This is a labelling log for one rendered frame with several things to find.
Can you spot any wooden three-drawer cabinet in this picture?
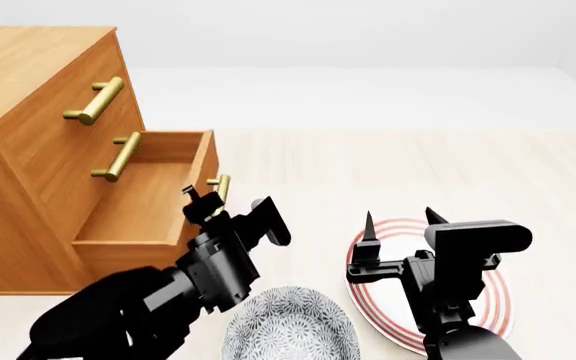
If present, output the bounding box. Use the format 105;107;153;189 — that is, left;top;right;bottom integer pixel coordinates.
0;25;221;297

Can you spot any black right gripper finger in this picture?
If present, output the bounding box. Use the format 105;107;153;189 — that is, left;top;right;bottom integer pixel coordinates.
423;206;450;228
354;210;383;264

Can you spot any black right gripper camera box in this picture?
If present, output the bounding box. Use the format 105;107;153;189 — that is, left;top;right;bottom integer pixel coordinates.
423;219;535;272

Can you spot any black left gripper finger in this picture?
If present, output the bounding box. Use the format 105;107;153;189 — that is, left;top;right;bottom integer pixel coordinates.
183;192;227;227
181;185;205;213

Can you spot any short brass bar handle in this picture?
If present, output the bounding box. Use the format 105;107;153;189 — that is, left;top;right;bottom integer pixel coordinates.
206;173;232;219

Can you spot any white plate with red rings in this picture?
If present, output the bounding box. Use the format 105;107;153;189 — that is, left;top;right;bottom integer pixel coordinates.
342;217;515;357

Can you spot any long brass bar handle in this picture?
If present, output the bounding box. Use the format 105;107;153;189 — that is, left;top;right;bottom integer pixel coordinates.
62;75;126;127

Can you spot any black left gripper camera box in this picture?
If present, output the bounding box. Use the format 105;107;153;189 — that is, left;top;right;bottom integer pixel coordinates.
229;195;293;248

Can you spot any wooden drawer front, mid-height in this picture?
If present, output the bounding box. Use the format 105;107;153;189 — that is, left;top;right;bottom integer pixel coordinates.
35;129;145;241

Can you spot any grey floral patterned bowl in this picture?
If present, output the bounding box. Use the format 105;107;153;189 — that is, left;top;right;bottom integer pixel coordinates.
222;285;363;360

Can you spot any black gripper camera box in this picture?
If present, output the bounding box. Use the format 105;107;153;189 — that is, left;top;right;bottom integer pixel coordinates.
423;219;535;272
229;195;293;248

